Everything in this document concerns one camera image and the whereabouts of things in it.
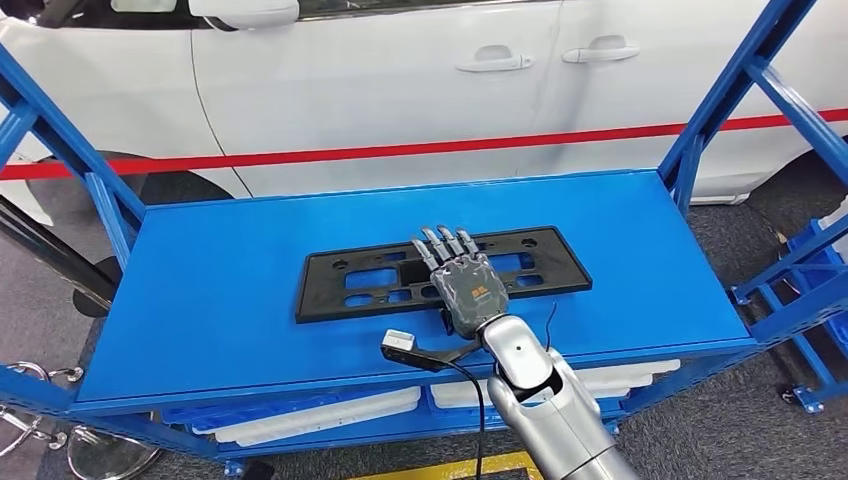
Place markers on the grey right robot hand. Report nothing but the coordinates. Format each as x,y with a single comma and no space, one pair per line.
474,291

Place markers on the black plastic plate bracket part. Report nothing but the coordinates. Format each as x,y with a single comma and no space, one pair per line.
318,291

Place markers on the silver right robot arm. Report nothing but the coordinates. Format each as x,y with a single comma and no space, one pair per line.
556,424

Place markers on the blue metal shelf rack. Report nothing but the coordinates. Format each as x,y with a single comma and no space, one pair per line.
232,278

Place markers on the blue wheeled shelf rack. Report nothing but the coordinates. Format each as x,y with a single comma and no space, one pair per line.
795,278

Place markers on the white car with red stripe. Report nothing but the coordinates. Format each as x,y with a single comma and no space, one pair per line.
364,99

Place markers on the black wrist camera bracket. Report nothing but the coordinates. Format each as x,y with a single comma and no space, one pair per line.
430,361

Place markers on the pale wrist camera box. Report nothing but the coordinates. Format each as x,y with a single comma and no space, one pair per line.
399,339

